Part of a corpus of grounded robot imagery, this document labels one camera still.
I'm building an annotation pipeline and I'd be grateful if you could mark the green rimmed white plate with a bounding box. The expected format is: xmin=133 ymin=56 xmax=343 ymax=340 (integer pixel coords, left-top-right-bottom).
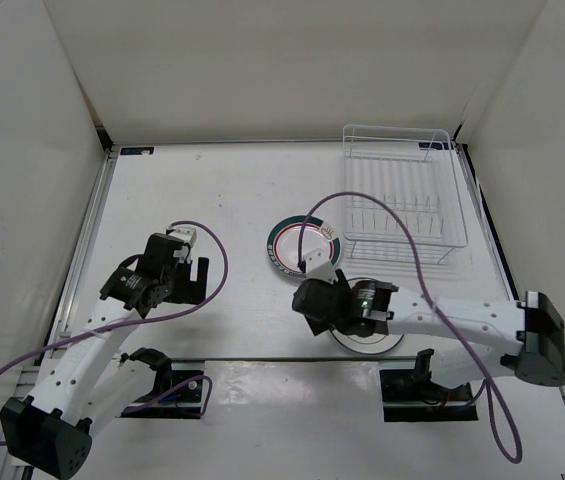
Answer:
xmin=270 ymin=265 xmax=305 ymax=287

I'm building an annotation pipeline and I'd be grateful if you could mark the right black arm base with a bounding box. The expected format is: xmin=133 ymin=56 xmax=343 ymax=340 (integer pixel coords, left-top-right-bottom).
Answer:
xmin=379 ymin=349 xmax=478 ymax=423

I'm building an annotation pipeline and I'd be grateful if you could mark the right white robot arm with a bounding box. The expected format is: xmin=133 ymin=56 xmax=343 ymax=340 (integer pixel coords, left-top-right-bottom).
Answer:
xmin=292 ymin=270 xmax=565 ymax=400

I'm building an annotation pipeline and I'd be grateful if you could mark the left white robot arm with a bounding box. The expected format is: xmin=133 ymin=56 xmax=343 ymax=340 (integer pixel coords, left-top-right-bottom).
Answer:
xmin=0 ymin=226 xmax=209 ymax=479

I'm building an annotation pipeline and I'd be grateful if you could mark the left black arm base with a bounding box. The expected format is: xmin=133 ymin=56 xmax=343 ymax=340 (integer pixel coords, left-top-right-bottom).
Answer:
xmin=121 ymin=361 xmax=213 ymax=420

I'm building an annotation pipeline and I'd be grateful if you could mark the blue label sticker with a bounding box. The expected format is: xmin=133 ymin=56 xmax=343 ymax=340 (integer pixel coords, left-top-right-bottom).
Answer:
xmin=119 ymin=146 xmax=154 ymax=156

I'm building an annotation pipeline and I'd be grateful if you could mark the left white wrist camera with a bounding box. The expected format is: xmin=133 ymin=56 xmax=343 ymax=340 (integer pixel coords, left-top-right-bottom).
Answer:
xmin=166 ymin=226 xmax=197 ymax=260

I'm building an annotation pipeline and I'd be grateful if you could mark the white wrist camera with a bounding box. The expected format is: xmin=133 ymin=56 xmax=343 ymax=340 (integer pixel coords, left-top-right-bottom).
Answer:
xmin=166 ymin=226 xmax=197 ymax=260
xmin=298 ymin=248 xmax=337 ymax=284

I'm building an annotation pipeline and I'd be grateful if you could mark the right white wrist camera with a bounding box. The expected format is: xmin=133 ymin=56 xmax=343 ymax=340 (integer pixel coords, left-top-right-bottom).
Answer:
xmin=298 ymin=248 xmax=337 ymax=284

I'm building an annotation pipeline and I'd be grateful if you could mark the white wire dish rack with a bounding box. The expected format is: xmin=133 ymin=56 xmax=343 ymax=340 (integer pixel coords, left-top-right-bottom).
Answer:
xmin=342 ymin=124 xmax=468 ymax=265

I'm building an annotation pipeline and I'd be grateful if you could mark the aluminium table rail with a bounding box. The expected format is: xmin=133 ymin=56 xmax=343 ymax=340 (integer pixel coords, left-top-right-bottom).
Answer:
xmin=43 ymin=144 xmax=119 ymax=346

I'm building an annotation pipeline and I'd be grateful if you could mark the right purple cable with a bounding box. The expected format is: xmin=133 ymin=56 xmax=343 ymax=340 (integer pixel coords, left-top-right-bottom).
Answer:
xmin=297 ymin=192 xmax=523 ymax=464

